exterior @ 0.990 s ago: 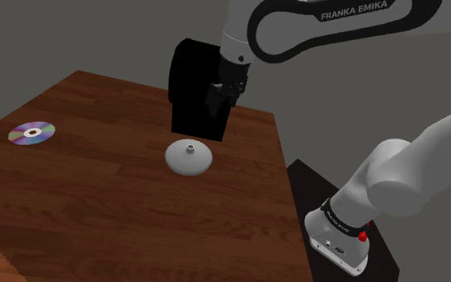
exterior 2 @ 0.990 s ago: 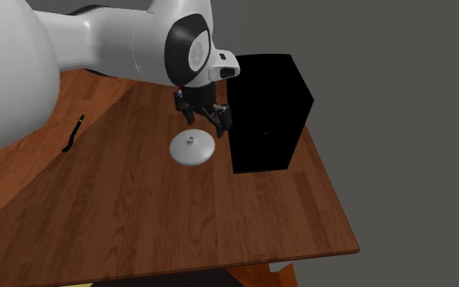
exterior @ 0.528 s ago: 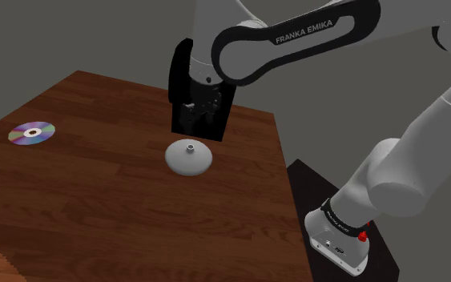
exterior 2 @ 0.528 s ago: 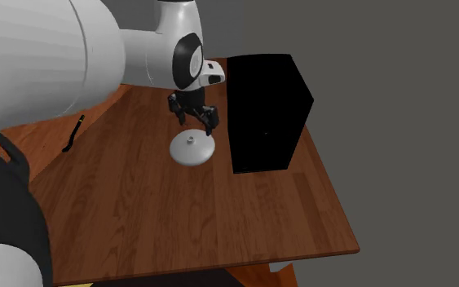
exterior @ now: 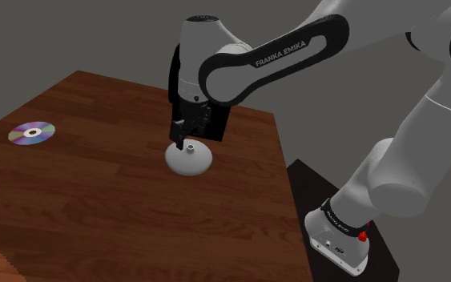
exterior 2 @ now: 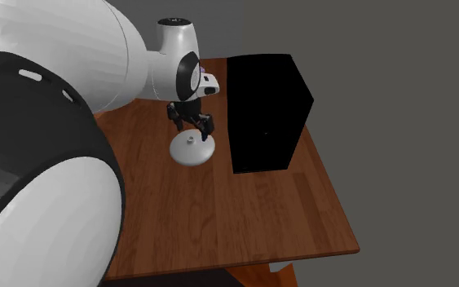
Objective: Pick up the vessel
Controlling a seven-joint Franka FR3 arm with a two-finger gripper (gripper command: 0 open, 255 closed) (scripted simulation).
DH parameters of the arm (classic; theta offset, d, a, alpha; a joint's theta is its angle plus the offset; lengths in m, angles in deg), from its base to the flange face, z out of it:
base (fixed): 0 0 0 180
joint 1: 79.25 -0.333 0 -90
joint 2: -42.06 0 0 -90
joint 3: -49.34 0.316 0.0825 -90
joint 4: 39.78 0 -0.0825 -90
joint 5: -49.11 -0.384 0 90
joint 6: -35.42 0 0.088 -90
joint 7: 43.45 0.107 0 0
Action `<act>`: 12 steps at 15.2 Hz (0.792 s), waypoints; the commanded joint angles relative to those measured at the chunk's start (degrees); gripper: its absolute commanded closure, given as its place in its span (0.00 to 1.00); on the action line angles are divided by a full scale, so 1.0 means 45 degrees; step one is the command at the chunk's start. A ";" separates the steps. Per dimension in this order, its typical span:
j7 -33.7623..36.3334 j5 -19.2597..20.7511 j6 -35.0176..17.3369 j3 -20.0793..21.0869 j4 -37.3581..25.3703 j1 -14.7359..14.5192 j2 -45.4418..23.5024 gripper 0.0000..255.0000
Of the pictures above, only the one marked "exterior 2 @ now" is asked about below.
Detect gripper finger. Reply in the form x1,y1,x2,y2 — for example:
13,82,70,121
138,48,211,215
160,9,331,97
166,102,185,133
191,113,215,143

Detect white round lid with knob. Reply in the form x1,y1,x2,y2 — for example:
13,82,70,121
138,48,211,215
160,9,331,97
169,133,217,167

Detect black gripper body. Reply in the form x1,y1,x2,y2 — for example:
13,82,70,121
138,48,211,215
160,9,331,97
173,98,204,121

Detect black box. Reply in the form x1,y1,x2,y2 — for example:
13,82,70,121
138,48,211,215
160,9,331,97
226,53,316,175

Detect brown wooden table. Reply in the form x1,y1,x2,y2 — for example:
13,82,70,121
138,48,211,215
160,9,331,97
92,57,362,287

